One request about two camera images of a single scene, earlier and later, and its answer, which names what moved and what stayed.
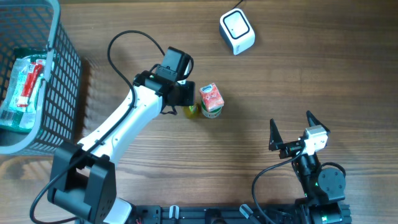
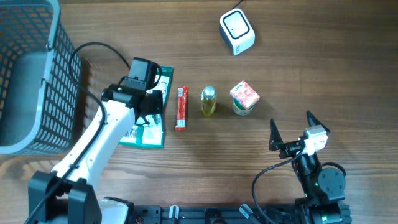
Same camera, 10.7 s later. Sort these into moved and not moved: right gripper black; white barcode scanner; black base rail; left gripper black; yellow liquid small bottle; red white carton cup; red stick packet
Moved: left gripper black; red stick packet; red white carton cup; yellow liquid small bottle
Not moved: black base rail; right gripper black; white barcode scanner
